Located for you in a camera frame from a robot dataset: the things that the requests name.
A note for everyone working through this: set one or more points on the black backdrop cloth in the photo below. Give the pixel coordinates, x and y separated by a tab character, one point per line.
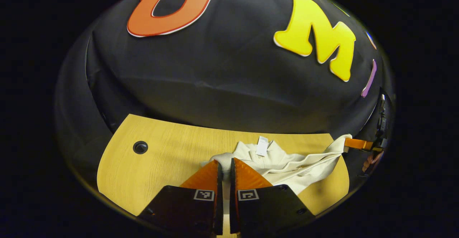
215	87

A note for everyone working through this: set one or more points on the cream long-sleeve sweater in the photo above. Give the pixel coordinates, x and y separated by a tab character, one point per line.
287	166

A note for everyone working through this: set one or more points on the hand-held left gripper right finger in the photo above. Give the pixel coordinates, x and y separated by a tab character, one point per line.
233	209

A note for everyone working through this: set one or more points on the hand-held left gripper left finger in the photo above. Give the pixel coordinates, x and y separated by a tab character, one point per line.
219	202

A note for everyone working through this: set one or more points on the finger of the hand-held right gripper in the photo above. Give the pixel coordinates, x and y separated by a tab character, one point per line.
358	144

